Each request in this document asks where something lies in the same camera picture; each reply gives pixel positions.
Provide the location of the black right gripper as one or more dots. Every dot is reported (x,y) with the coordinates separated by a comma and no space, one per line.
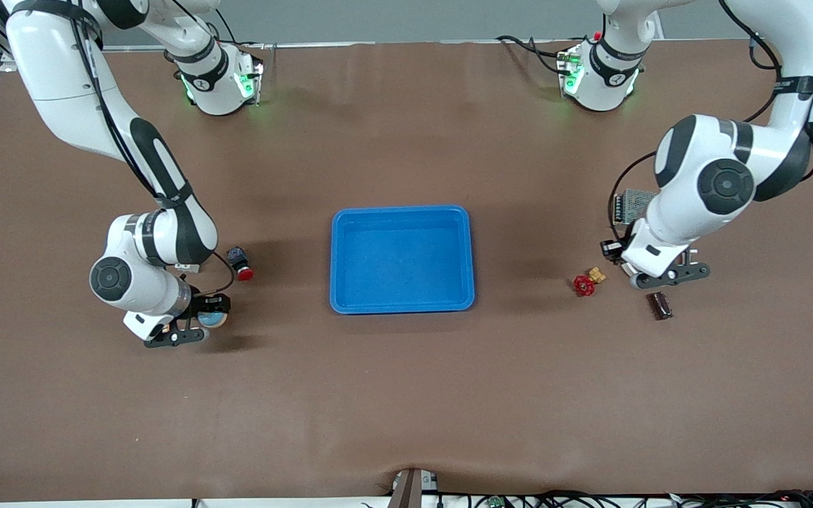
(212,305)

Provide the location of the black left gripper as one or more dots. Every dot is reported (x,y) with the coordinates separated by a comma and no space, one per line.
(612,250)

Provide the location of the blue bell white button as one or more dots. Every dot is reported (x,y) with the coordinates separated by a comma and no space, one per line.
(213,320)

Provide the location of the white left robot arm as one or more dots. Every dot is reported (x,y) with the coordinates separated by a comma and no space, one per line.
(703,183)

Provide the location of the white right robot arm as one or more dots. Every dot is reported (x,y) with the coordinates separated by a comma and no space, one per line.
(61,85)

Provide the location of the blue plastic tray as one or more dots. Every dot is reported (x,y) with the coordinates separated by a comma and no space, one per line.
(403,261)

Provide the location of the metal mesh power supply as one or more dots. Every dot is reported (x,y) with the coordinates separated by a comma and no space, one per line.
(632,204)

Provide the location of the red mushroom pushbutton black body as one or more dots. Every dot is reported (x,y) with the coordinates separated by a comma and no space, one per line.
(240,262)

